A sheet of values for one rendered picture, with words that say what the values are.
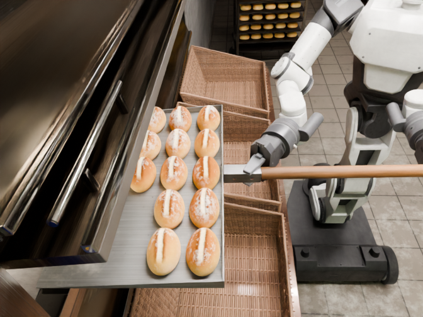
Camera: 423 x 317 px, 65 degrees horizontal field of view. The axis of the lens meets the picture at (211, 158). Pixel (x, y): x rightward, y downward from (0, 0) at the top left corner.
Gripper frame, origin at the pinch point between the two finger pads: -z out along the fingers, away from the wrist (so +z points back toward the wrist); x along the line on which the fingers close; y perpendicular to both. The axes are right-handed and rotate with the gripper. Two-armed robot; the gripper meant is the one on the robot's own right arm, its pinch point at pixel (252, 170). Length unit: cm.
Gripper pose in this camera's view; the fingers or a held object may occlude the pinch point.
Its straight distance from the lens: 81.7
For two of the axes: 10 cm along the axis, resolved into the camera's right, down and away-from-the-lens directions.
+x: -0.4, -7.1, -7.0
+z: 5.9, -5.8, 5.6
